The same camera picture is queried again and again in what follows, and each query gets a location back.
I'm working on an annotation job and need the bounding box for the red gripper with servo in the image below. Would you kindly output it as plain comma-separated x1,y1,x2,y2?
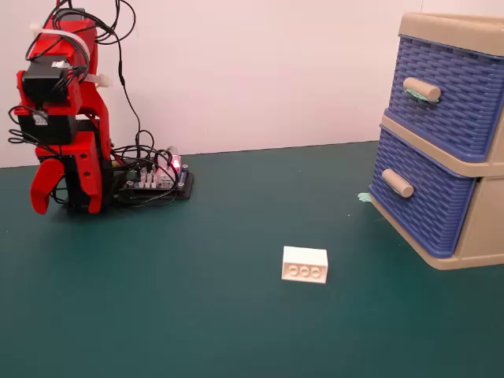
8,105,102,216

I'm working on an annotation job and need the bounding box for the dark green table mat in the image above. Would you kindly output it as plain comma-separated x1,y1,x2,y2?
0,140,504,378

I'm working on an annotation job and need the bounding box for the white zip tie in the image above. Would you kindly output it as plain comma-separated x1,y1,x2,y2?
28,22,91,61
83,72,116,88

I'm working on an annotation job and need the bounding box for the blue wicker drawer taped handle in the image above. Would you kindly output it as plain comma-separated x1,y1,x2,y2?
383,33,504,163

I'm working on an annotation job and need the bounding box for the green tape strip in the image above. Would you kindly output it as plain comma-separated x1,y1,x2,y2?
402,87,440,106

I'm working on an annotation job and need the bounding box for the blue wicker drawer plain handle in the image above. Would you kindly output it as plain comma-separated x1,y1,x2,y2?
367,123,480,260

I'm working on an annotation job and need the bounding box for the white toy building brick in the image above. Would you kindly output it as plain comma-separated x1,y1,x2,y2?
280,246,329,284

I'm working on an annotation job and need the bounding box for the robot controller circuit board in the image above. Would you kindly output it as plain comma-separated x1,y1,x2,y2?
117,154,195,201

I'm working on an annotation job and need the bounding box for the black power cable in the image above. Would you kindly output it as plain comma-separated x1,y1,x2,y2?
112,0,158,158

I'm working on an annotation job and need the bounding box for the beige plastic drawer cabinet frame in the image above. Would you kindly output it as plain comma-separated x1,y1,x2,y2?
369,11,504,271

